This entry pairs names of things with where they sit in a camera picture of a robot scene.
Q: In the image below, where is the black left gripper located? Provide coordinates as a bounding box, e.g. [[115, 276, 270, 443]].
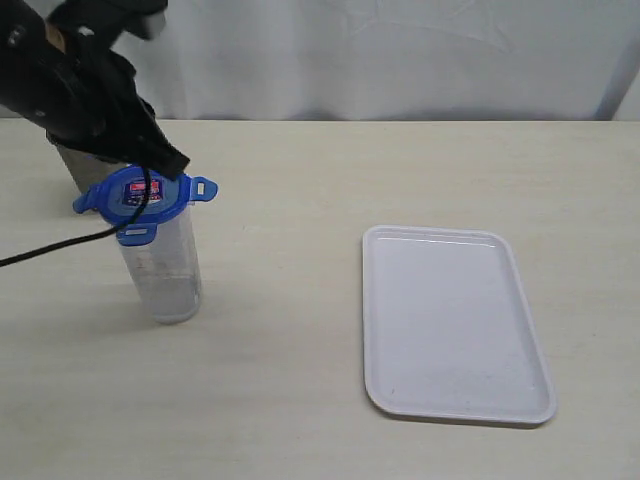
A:
[[1, 44, 190, 181]]

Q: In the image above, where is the blue container lid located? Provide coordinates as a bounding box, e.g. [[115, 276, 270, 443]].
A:
[[73, 166, 218, 247]]

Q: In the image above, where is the stainless steel cup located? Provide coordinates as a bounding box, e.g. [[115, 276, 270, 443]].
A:
[[54, 143, 125, 193]]

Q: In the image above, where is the clear plastic tall container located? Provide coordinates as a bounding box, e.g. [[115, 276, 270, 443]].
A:
[[117, 208, 201, 325]]

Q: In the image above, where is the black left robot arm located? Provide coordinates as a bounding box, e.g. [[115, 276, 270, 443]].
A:
[[1, 1, 189, 180]]

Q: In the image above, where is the white background curtain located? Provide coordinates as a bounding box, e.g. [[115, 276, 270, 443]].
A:
[[116, 0, 639, 120]]

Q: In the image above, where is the white plastic tray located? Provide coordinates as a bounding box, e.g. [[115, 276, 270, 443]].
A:
[[362, 225, 557, 427]]

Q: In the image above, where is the black cable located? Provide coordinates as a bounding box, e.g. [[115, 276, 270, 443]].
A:
[[0, 167, 152, 269]]

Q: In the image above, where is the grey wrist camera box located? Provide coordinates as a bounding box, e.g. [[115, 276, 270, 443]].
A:
[[125, 13, 166, 41]]

